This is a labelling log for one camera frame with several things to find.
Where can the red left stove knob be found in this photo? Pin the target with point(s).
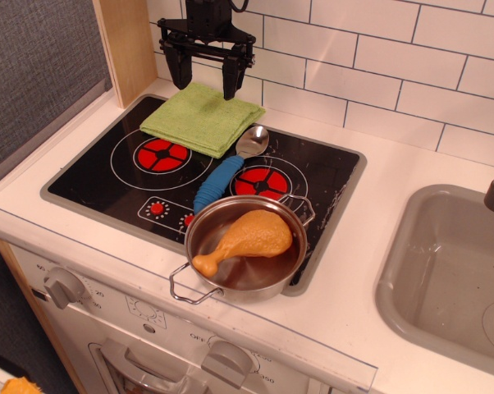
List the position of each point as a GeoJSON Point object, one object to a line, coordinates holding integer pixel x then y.
{"type": "Point", "coordinates": [157, 209]}

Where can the red stove knob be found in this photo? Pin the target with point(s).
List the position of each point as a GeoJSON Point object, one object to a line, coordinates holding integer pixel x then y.
{"type": "Point", "coordinates": [188, 220]}
{"type": "Point", "coordinates": [157, 209]}

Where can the green folded cloth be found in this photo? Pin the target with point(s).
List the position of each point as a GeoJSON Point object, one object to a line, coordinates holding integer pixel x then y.
{"type": "Point", "coordinates": [200, 119]}

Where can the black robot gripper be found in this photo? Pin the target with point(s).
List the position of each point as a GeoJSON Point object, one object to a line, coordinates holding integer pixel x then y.
{"type": "Point", "coordinates": [207, 32]}

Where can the stainless steel pot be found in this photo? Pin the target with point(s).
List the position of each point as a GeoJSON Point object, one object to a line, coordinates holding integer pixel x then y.
{"type": "Point", "coordinates": [245, 279]}

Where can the orange object bottom left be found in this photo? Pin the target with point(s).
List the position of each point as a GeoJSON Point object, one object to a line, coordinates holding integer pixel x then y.
{"type": "Point", "coordinates": [20, 386]}

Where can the grey oven door handle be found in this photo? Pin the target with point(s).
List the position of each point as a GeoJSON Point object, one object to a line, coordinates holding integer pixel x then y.
{"type": "Point", "coordinates": [152, 372]}

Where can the white toy oven front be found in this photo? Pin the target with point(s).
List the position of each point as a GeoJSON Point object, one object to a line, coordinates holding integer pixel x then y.
{"type": "Point", "coordinates": [105, 313]}

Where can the grey toy sink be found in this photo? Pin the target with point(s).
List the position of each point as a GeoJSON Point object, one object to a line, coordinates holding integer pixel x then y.
{"type": "Point", "coordinates": [436, 289]}

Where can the red right stove knob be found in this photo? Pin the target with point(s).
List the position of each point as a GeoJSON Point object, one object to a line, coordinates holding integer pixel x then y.
{"type": "Point", "coordinates": [188, 220]}

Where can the grey timer knob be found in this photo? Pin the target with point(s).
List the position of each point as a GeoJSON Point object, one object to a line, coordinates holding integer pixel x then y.
{"type": "Point", "coordinates": [63, 287]}

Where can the wooden side post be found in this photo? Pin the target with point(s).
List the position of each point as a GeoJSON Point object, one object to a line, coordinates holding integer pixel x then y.
{"type": "Point", "coordinates": [128, 46]}

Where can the black toy stovetop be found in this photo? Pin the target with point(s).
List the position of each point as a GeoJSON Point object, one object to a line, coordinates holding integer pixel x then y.
{"type": "Point", "coordinates": [116, 178]}

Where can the blue handled metal spoon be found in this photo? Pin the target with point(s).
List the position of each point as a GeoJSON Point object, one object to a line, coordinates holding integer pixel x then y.
{"type": "Point", "coordinates": [252, 143]}

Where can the orange toy chicken drumstick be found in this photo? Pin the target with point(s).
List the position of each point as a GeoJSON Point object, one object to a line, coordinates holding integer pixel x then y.
{"type": "Point", "coordinates": [257, 233]}

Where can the grey oven knob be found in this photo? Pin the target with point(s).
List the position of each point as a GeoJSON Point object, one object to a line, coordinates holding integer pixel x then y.
{"type": "Point", "coordinates": [227, 362]}

